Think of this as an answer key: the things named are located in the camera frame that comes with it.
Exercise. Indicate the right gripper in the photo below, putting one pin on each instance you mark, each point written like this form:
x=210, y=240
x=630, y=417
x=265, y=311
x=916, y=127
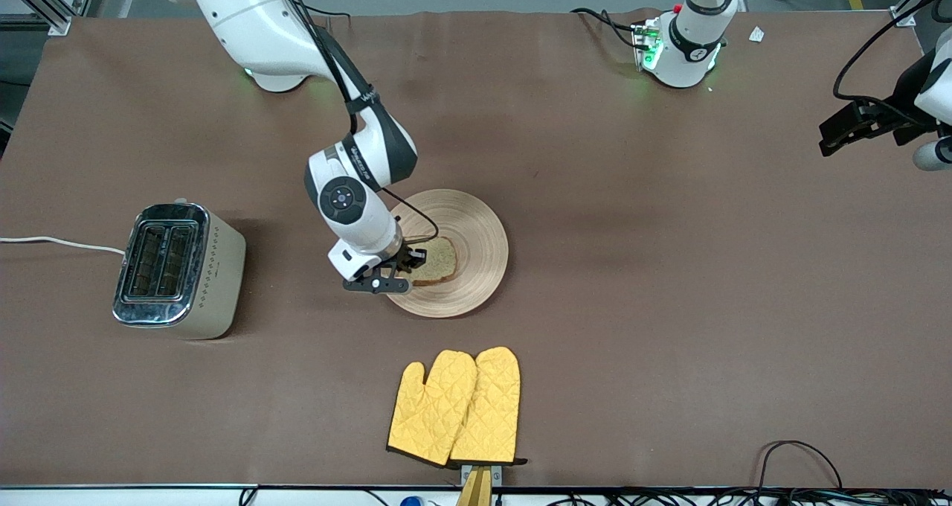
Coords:
x=402, y=256

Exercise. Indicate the small white paper scrap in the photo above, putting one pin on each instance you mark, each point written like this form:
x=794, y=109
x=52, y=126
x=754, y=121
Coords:
x=756, y=34

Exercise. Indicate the yellow quilted oven mitt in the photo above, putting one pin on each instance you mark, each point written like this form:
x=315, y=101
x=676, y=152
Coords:
x=431, y=409
x=491, y=402

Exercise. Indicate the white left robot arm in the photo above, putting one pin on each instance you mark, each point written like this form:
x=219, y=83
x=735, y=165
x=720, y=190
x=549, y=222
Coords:
x=692, y=37

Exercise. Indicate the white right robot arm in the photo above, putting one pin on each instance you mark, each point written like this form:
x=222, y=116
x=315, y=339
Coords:
x=253, y=22

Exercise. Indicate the beige and chrome toaster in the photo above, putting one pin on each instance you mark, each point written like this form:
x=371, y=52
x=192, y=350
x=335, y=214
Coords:
x=216, y=268

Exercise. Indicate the tan wooden mount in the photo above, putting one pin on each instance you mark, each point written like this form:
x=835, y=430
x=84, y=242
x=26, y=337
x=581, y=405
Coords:
x=476, y=490

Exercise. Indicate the round light wooden plate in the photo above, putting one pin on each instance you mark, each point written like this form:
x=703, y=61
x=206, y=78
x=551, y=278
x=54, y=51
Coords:
x=476, y=231

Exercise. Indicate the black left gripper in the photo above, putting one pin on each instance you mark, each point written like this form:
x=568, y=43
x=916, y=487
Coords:
x=902, y=112

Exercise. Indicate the slice of toast bread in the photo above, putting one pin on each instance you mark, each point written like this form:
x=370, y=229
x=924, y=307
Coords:
x=440, y=260

